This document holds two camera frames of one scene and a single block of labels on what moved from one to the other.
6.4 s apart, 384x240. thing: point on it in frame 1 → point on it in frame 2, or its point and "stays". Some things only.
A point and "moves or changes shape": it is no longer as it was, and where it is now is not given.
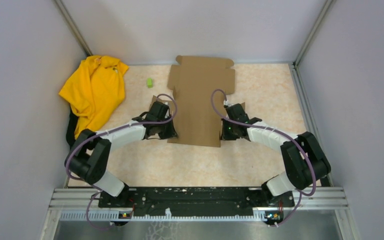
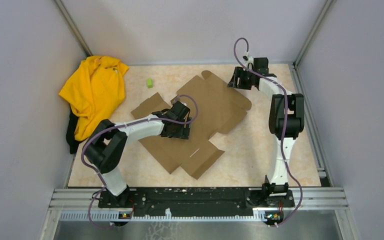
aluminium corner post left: [73, 27] stays
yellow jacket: [94, 91] stays
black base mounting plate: [187, 201] stays
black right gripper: [225, 136] → [239, 72]
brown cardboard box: [193, 79] moves or changes shape
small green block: [149, 83] stays
